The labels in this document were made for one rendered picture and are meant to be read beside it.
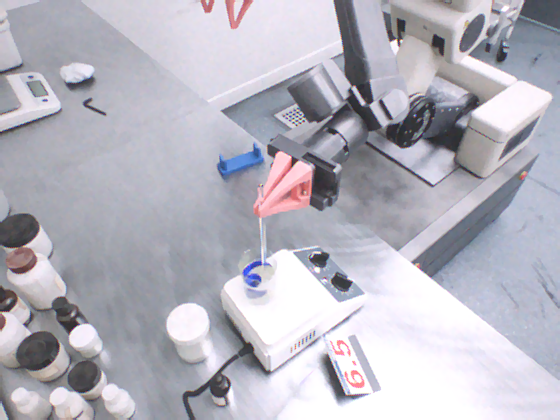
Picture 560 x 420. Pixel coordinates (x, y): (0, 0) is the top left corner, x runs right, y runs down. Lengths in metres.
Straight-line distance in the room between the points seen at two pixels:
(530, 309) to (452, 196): 0.53
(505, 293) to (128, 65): 1.48
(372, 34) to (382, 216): 0.83
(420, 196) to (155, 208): 0.89
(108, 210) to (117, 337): 0.28
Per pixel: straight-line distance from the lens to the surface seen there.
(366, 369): 0.70
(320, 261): 0.73
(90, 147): 1.09
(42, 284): 0.78
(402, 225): 1.39
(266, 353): 0.64
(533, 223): 2.10
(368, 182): 1.49
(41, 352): 0.73
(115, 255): 0.85
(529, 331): 1.77
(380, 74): 0.64
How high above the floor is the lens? 1.40
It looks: 49 degrees down
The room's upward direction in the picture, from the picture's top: straight up
